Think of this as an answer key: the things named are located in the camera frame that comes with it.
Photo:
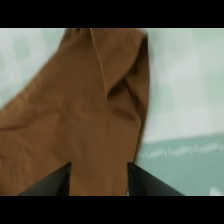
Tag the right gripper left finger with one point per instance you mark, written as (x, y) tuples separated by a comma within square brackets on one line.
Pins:
[(56, 183)]

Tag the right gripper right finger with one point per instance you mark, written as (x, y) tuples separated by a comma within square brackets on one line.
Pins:
[(146, 185)]

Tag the brown T-shirt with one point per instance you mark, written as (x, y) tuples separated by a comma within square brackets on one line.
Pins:
[(76, 116)]

